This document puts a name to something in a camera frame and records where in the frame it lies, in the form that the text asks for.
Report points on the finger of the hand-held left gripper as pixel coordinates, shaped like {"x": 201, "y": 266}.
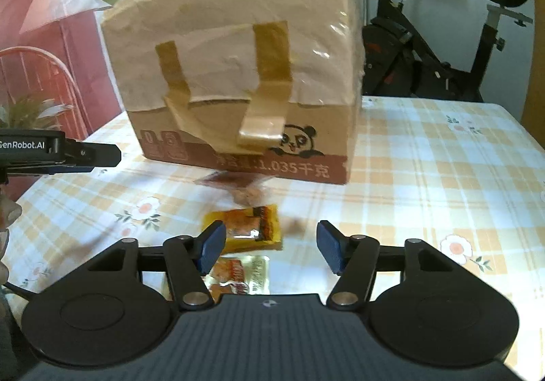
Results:
{"x": 106, "y": 155}

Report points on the brown wooden panel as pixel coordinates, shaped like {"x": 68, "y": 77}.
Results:
{"x": 537, "y": 44}

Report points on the person's left hand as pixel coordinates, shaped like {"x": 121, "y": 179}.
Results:
{"x": 8, "y": 210}

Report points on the small brown snack packet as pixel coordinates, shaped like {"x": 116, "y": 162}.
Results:
{"x": 238, "y": 187}

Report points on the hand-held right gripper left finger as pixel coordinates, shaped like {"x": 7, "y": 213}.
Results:
{"x": 213, "y": 244}

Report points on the small cream snack packet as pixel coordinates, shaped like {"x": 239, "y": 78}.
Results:
{"x": 242, "y": 274}

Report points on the black exercise bike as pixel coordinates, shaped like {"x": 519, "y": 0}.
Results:
{"x": 396, "y": 57}

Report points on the taped cardboard box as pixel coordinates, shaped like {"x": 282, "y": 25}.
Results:
{"x": 234, "y": 23}

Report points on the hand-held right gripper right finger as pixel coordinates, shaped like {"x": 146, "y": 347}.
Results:
{"x": 330, "y": 244}

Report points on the small yellow snack packet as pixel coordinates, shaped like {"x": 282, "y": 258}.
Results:
{"x": 251, "y": 225}

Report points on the checked floral tablecloth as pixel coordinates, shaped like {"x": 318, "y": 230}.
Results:
{"x": 425, "y": 193}

